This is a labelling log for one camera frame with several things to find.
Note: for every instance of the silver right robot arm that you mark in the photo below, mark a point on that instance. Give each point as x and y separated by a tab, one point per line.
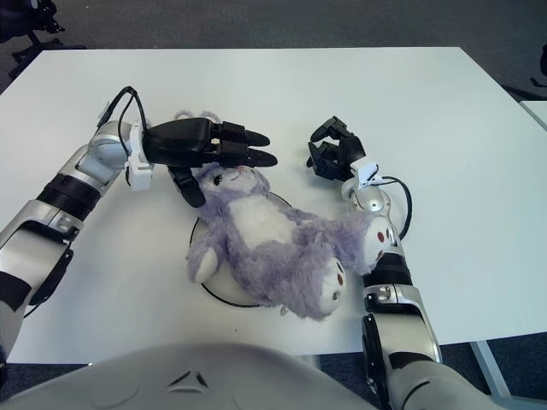
397	307

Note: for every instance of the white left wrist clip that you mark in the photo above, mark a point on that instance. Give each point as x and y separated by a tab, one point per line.
140	175

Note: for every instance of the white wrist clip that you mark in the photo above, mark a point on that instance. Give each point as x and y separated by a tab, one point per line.
365	173
140	175

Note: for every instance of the white plate with black rim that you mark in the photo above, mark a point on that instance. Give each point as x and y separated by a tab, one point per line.
226	290

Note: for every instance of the black office chair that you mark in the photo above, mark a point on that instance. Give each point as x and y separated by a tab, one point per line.
13	21

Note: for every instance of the white metal table leg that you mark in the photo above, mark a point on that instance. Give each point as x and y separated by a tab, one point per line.
489	367

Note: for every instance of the grey robot torso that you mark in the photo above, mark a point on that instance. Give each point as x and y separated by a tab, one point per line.
192	384

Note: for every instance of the dark chair with black base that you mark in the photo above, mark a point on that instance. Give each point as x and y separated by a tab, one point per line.
523	91

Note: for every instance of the white neighbouring table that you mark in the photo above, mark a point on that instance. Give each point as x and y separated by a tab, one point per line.
536	112

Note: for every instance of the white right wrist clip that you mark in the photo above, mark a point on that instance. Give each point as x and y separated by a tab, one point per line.
365	173

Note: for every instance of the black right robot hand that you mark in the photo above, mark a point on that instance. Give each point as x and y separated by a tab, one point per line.
346	151

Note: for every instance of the purple plush bunny doll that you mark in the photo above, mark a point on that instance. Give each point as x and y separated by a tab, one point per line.
265	239

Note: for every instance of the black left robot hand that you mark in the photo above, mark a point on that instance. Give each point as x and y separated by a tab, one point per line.
179	143

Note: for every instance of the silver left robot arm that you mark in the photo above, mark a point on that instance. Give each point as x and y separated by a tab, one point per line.
55	205

